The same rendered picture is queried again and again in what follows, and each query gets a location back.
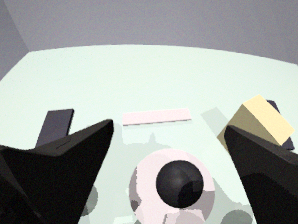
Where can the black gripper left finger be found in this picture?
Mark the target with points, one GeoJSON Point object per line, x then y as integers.
{"type": "Point", "coordinates": [55, 179]}

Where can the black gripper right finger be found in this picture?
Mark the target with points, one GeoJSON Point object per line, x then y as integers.
{"type": "Point", "coordinates": [269, 175]}

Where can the dark grey flat rectangular pad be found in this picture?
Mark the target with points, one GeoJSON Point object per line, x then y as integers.
{"type": "Point", "coordinates": [288, 143]}
{"type": "Point", "coordinates": [57, 124]}

